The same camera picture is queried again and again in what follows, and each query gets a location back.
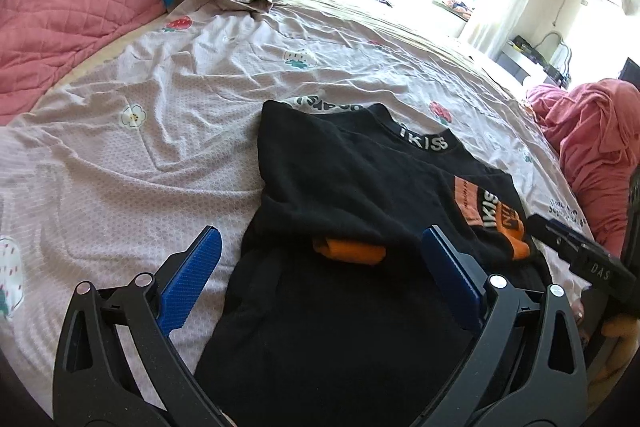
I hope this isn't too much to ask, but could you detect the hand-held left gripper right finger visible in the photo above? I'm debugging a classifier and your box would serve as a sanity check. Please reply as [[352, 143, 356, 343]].
[[410, 226, 589, 427]]

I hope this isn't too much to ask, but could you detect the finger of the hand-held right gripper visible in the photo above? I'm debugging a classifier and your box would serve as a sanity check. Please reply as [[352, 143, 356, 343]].
[[527, 213, 581, 260]]

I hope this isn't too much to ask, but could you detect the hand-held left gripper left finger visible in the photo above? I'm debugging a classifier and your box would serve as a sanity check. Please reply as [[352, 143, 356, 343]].
[[51, 227, 236, 427]]

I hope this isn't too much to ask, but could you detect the black sweater with orange cuffs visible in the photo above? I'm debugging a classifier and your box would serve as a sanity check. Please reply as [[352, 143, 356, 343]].
[[194, 99, 553, 427]]

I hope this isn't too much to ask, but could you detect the pink crumpled blanket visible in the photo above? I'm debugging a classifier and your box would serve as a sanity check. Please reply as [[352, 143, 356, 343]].
[[525, 78, 640, 250]]

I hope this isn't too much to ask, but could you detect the strawberry print bed sheet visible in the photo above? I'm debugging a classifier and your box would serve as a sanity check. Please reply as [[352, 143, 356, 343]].
[[0, 0, 596, 413]]

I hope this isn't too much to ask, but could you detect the white desk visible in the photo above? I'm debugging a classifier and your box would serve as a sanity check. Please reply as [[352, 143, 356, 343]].
[[500, 34, 572, 88]]

